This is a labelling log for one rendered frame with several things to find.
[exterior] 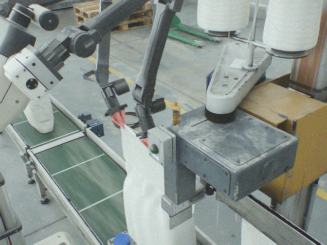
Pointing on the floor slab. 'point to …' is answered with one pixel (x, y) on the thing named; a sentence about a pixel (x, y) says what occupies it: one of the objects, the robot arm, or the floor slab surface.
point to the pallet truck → (190, 32)
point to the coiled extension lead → (129, 124)
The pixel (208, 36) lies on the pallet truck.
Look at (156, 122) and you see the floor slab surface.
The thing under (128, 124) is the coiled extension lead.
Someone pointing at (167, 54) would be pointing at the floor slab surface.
